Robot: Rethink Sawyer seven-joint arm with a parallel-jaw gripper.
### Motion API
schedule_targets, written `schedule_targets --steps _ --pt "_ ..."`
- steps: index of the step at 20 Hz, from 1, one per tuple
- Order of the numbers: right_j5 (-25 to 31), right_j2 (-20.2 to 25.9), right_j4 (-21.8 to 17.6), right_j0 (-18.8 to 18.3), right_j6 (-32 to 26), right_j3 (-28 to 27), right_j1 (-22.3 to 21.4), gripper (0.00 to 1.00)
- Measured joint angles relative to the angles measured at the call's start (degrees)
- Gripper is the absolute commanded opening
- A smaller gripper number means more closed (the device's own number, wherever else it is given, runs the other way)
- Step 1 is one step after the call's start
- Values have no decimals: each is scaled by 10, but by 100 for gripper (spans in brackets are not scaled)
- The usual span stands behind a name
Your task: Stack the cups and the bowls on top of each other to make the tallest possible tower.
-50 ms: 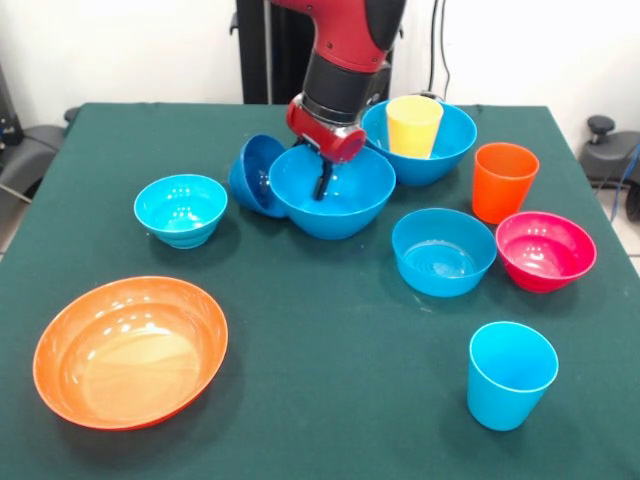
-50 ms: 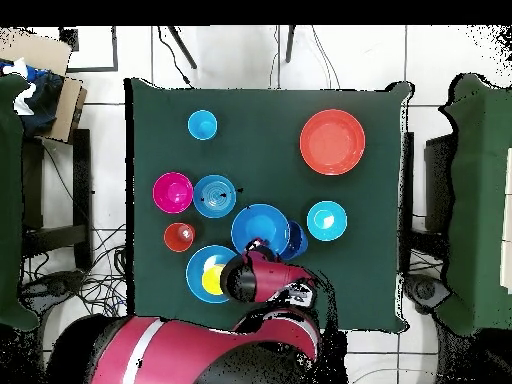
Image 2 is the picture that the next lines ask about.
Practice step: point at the black stool frame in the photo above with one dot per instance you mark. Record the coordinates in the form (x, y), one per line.
(82, 200)

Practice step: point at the light blue plastic cup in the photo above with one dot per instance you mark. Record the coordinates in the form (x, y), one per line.
(202, 124)

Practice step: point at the black box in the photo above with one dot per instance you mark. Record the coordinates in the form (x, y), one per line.
(438, 184)

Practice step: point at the brown cardboard box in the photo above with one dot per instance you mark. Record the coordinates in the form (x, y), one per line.
(68, 108)

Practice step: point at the orange plastic cup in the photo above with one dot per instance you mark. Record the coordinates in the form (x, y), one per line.
(179, 237)

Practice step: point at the black tripod leg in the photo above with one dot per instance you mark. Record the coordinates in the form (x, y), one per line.
(289, 44)
(183, 48)

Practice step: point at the large orange plastic bowl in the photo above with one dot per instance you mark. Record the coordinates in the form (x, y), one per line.
(332, 142)

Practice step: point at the large blue plastic bowl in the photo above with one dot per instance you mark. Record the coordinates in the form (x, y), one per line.
(196, 276)
(260, 226)

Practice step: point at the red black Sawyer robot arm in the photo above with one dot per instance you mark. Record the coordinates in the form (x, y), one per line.
(272, 276)

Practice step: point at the blue flat-bottomed ringed bowl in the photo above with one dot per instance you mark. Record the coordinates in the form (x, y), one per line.
(214, 196)

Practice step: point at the black equipment base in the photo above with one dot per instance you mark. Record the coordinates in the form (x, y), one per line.
(52, 284)
(424, 290)

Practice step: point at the green cloth side table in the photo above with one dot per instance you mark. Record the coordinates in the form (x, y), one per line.
(480, 200)
(10, 200)

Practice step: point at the dark green tablecloth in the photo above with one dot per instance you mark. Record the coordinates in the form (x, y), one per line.
(360, 280)

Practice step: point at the black floor frame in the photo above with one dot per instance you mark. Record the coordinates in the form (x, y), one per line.
(114, 52)

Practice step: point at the blue and white cloth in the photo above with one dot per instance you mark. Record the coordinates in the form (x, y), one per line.
(42, 100)

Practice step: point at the yellow plastic cup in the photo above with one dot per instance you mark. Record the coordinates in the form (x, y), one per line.
(212, 280)

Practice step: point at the small cyan plastic bowl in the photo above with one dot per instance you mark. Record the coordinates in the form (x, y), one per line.
(326, 220)

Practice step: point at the dark blue plastic bowl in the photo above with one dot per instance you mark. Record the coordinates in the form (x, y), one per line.
(298, 240)

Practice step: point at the pink plastic bowl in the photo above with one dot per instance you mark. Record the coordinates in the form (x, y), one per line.
(172, 192)

